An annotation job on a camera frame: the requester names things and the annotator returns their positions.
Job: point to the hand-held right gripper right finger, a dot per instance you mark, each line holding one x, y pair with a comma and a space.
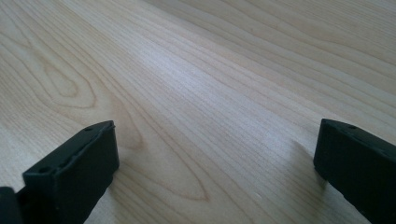
358, 168

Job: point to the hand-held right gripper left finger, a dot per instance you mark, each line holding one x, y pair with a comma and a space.
77, 174

